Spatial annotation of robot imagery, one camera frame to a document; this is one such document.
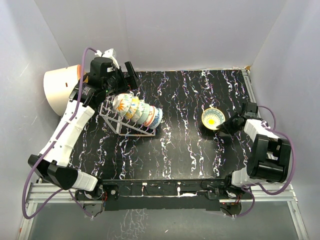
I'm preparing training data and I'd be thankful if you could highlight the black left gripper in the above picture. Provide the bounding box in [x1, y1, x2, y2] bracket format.
[103, 61, 142, 96]

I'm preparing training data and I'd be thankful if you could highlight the yellow sun pattern bowl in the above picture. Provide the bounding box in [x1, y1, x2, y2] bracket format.
[201, 107, 226, 131]

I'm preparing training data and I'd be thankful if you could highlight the white wire dish rack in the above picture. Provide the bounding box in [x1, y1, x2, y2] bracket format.
[99, 96, 156, 137]

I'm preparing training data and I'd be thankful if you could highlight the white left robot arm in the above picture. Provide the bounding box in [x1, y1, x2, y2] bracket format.
[28, 48, 139, 200]

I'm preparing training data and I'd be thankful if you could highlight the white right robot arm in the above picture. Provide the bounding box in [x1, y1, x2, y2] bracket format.
[217, 101, 296, 199]

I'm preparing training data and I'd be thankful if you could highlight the orange leaf pattern bowl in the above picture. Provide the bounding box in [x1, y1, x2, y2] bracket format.
[112, 93, 133, 117]

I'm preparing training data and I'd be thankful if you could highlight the red flower striped bowl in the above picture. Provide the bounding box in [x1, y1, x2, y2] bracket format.
[143, 105, 156, 127]

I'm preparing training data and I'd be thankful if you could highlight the blue rose pattern bowl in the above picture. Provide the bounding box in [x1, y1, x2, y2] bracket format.
[148, 108, 163, 130]

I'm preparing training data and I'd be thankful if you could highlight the white cylinder with orange lid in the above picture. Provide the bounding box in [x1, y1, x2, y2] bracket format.
[43, 64, 81, 117]

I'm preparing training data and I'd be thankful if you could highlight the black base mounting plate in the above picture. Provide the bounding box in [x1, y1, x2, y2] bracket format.
[75, 177, 252, 211]

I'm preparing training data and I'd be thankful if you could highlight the aluminium frame rail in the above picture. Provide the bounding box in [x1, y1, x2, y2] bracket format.
[17, 183, 309, 240]

